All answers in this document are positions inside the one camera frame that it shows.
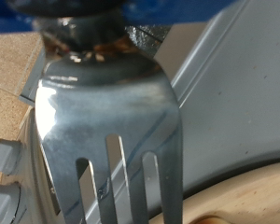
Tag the black spatula with blue block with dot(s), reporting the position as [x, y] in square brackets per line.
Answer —
[109, 105]

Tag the foil-lined oven tray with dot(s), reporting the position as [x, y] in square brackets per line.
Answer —
[146, 40]

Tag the silver toaster oven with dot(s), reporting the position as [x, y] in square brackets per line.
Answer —
[239, 109]

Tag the silver oven knob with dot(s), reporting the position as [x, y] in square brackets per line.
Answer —
[6, 155]
[4, 205]

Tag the round wooden board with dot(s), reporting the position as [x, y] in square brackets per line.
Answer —
[239, 199]

